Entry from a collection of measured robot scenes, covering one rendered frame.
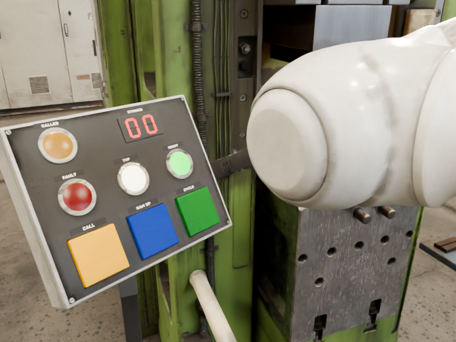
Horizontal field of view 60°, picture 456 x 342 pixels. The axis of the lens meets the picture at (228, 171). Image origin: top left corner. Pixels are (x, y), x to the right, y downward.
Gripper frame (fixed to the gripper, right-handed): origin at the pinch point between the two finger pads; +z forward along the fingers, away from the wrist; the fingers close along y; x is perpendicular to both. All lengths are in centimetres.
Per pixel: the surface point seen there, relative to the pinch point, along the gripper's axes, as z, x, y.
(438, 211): 82, -83, 243
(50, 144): 12.7, 12.4, -21.1
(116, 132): 13.1, 12.1, -9.9
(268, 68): 39, 27, 67
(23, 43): 464, 246, 145
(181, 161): 12.7, 3.8, 0.3
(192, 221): 12.4, -7.2, -2.3
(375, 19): -8, 20, 50
